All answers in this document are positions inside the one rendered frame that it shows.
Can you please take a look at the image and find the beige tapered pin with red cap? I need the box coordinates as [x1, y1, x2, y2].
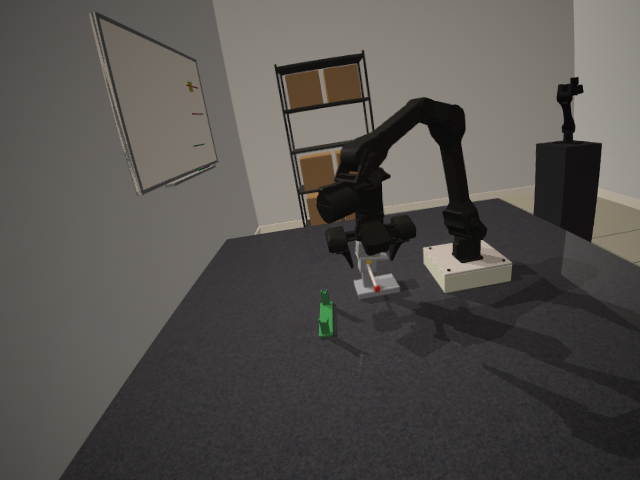
[366, 264, 380, 292]

